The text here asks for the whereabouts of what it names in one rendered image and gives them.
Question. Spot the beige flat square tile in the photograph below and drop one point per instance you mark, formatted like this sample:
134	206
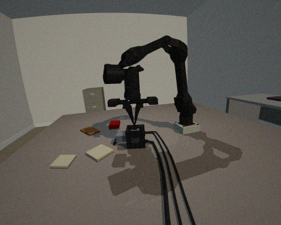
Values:
63	161

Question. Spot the brown flat square slab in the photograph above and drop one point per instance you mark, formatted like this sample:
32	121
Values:
90	130

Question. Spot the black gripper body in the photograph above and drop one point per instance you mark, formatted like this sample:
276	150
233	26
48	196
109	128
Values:
132	92

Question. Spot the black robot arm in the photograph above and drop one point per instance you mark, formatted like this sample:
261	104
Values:
115	74

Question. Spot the red block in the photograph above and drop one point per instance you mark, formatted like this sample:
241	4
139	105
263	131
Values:
114	124

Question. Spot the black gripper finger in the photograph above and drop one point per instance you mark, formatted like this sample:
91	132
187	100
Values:
137	109
129	111

